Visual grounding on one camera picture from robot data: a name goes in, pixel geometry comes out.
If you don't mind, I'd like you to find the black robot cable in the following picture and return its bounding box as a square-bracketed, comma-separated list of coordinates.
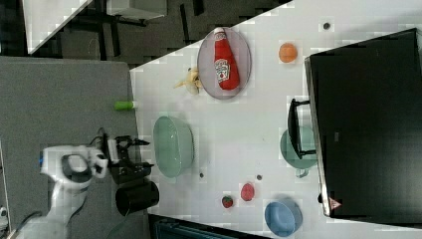
[88, 126, 107, 147]

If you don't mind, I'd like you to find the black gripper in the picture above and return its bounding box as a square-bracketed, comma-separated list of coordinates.
[103, 134, 154, 185]

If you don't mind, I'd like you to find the orange toy fruit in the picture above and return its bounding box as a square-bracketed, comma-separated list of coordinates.
[279, 43, 298, 63]

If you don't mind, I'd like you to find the blue crate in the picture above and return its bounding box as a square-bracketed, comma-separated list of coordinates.
[151, 219, 266, 239]

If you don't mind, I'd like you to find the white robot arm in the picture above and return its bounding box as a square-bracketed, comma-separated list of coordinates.
[7, 134, 159, 239]

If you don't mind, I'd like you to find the dark green cup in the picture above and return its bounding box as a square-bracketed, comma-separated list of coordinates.
[280, 126, 317, 178]

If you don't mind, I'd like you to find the red ketchup bottle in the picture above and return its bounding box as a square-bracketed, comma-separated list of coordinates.
[214, 28, 240, 91]

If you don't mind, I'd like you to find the light green plastic strainer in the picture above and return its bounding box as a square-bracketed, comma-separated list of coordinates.
[153, 117, 194, 178]

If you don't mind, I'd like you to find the black toaster oven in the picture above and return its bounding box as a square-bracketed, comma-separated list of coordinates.
[288, 28, 422, 228]

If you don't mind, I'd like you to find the toy strawberry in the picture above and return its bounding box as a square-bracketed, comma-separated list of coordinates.
[222, 196, 234, 208]

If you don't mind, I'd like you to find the green cylinder object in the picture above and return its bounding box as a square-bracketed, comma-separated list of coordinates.
[113, 102, 134, 111]

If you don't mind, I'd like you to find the lower black cylinder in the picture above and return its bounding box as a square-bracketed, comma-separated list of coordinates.
[114, 181, 159, 216]

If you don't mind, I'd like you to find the grey round plate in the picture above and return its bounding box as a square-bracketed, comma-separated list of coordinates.
[197, 27, 252, 100]

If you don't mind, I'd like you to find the blue bowl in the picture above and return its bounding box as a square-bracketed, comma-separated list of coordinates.
[264, 198, 303, 237]

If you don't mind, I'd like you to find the red toy fruit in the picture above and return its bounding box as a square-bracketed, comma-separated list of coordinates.
[241, 183, 255, 201]

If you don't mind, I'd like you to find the peeled toy banana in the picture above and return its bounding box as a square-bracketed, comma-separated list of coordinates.
[174, 68, 203, 96]

